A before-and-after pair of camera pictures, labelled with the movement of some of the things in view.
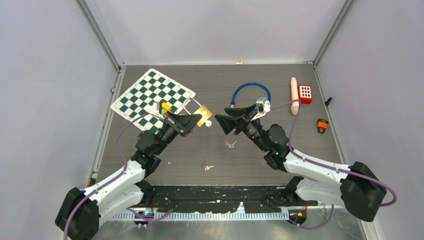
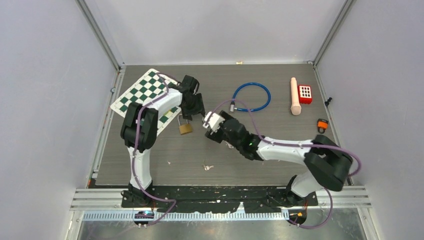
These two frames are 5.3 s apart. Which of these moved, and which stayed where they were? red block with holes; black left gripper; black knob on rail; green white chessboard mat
Moved: black left gripper
Stayed: black knob on rail; green white chessboard mat; red block with holes
